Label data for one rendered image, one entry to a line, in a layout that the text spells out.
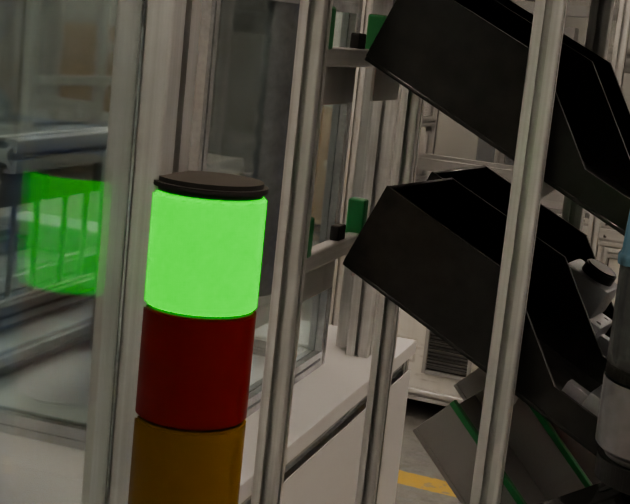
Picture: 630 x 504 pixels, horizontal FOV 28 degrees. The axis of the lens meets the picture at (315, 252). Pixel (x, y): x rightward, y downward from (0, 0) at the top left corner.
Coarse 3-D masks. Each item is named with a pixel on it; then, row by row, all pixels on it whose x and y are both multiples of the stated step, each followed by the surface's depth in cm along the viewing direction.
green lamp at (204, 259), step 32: (160, 192) 53; (160, 224) 53; (192, 224) 52; (224, 224) 52; (256, 224) 53; (160, 256) 53; (192, 256) 52; (224, 256) 52; (256, 256) 54; (160, 288) 53; (192, 288) 52; (224, 288) 53; (256, 288) 54
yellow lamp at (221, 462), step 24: (144, 432) 54; (168, 432) 53; (192, 432) 54; (216, 432) 54; (240, 432) 55; (144, 456) 54; (168, 456) 54; (192, 456) 54; (216, 456) 54; (240, 456) 56; (144, 480) 54; (168, 480) 54; (192, 480) 54; (216, 480) 54
